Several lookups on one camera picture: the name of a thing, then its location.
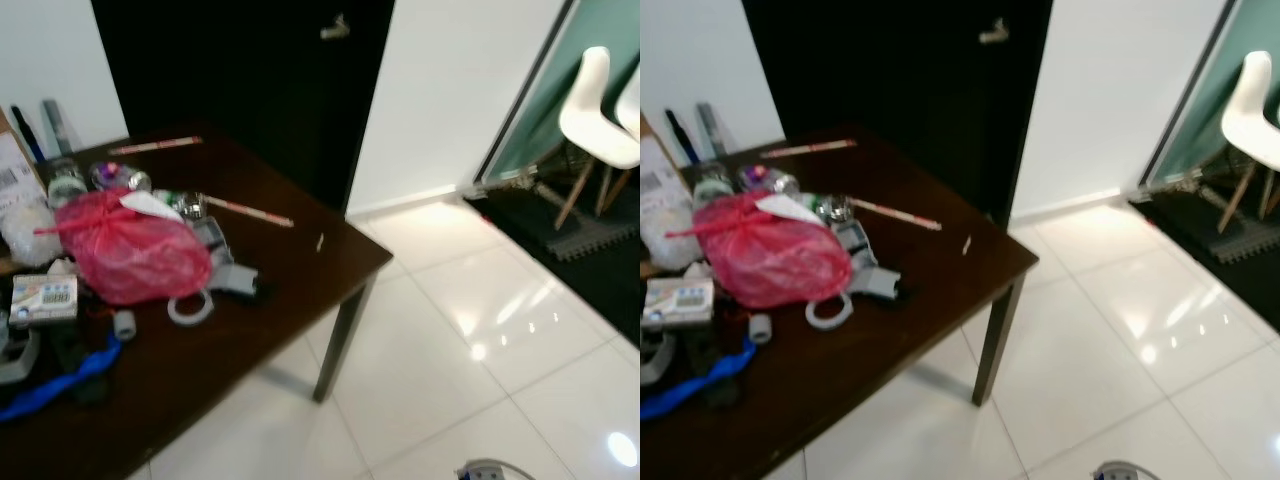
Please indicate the green glass panel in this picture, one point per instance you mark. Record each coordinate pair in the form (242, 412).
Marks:
(1195, 100)
(545, 90)

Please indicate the grey tube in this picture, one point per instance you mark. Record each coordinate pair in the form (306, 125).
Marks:
(712, 130)
(57, 125)

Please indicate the white digital meter box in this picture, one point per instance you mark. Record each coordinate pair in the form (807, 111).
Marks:
(680, 302)
(45, 298)

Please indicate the labelled cardboard package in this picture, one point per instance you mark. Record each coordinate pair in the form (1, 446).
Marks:
(12, 155)
(655, 165)

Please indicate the clear bottle purple label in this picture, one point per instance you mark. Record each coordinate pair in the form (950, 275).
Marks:
(120, 177)
(768, 180)

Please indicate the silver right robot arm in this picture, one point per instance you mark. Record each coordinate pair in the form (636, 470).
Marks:
(1122, 471)
(490, 470)

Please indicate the dark blue pen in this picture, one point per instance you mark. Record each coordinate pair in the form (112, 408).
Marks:
(683, 137)
(28, 135)

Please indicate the clear bottle green label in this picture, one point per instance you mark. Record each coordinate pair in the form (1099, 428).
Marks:
(185, 203)
(832, 208)

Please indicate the white tape roll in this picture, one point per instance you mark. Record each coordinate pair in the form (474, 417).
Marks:
(176, 312)
(815, 316)

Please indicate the black ribbed floor mat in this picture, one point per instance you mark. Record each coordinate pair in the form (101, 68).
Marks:
(1220, 235)
(550, 235)

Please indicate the grey plastic tool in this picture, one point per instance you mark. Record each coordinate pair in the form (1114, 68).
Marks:
(232, 272)
(872, 275)

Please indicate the black door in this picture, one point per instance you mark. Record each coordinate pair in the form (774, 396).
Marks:
(890, 80)
(240, 80)

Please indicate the dark brown table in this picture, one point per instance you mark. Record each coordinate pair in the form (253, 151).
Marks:
(250, 330)
(900, 330)

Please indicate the white plastic bag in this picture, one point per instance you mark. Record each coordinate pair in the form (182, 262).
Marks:
(668, 238)
(28, 232)

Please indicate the small grey cylinder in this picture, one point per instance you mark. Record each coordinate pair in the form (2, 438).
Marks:
(124, 325)
(760, 329)

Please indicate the red plastic bag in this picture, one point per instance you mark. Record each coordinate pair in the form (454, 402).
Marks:
(780, 260)
(135, 255)

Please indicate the pink striped stick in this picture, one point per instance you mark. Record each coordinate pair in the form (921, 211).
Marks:
(155, 146)
(250, 211)
(810, 149)
(905, 214)

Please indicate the grey tape dispenser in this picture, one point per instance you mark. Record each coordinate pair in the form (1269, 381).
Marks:
(655, 362)
(18, 360)

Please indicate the white chair wooden legs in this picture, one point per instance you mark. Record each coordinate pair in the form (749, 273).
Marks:
(590, 120)
(1250, 125)
(630, 105)

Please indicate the clear plastic bottle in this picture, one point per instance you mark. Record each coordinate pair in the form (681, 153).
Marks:
(712, 186)
(66, 183)

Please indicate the white paper slip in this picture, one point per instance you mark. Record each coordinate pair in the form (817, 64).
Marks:
(152, 206)
(792, 208)

